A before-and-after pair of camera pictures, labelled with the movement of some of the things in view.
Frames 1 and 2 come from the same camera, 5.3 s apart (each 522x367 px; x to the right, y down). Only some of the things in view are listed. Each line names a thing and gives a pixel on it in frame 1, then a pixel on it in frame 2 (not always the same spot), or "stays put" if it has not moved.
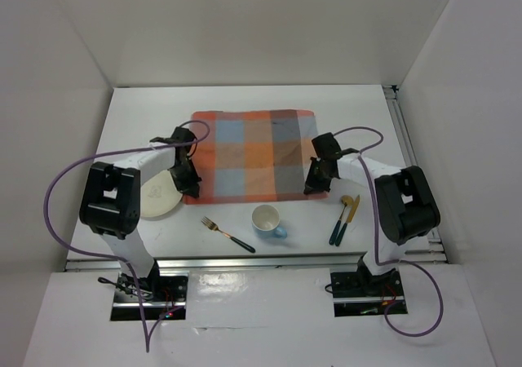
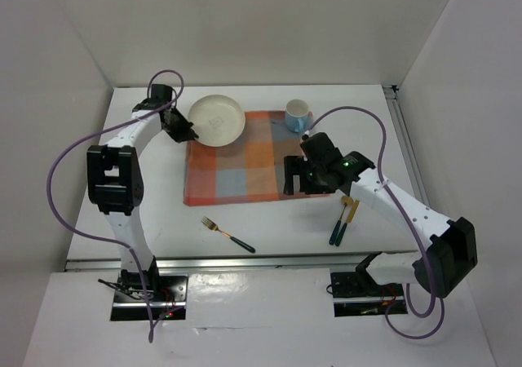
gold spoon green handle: [346, 200] stays put
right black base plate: [355, 294] stays put
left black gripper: [185, 187] -> [185, 132]
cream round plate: [159, 196] -> [218, 120]
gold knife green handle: [350, 217] stays put
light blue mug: [265, 219] -> [296, 115]
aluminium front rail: [254, 263] stays put
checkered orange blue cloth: [248, 156] stays put
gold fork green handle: [206, 221] stays put
